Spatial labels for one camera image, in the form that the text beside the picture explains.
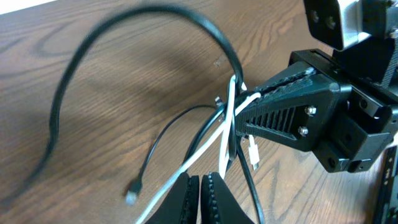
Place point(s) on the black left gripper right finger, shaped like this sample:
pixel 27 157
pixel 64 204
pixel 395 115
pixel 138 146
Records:
pixel 218 204

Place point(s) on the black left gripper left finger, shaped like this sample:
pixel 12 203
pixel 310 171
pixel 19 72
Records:
pixel 180 206

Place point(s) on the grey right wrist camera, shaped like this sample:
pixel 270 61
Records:
pixel 342 24

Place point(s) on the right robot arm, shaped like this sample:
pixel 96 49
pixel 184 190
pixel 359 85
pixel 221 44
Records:
pixel 386 208

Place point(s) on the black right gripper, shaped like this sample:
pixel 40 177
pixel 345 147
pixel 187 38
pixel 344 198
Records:
pixel 347 122

